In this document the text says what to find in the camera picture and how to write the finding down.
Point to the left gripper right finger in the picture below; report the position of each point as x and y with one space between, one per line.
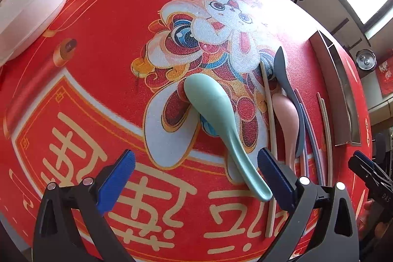
295 195

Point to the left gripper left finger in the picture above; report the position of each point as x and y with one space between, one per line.
99 197

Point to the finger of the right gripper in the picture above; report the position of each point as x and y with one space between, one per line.
363 157
361 166

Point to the pink plastic spoon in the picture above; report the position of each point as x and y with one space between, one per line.
287 116

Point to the blue plastic spoon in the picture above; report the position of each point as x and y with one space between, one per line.
282 78

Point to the green plastic spoon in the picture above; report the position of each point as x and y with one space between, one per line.
210 99

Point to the right hand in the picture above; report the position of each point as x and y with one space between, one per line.
373 218

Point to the beige chopstick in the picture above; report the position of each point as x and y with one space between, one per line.
273 147
328 139

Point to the wooden cabinet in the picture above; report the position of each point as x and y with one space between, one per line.
381 116

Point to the stainless steel utensil tray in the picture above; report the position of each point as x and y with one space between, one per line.
342 102

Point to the red decorated cloth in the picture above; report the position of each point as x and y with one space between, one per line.
384 73

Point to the silver round pot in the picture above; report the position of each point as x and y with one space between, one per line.
366 60

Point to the red printed table mat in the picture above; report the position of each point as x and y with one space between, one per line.
108 75

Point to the white pink lidded container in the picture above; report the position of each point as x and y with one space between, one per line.
23 21

